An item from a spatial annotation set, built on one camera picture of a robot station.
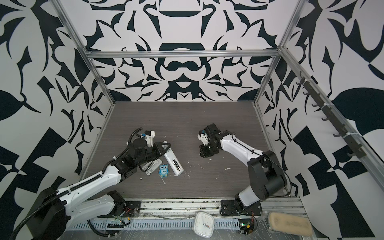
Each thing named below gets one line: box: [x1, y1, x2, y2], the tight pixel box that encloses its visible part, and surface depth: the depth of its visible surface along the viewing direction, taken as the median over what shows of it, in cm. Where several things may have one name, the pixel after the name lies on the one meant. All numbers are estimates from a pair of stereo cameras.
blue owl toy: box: [158, 164, 169, 178], surface depth 87 cm
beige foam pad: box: [268, 211, 313, 237], surface depth 69 cm
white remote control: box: [163, 145, 184, 177], surface depth 77 cm
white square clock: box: [193, 211, 215, 238], surface depth 69 cm
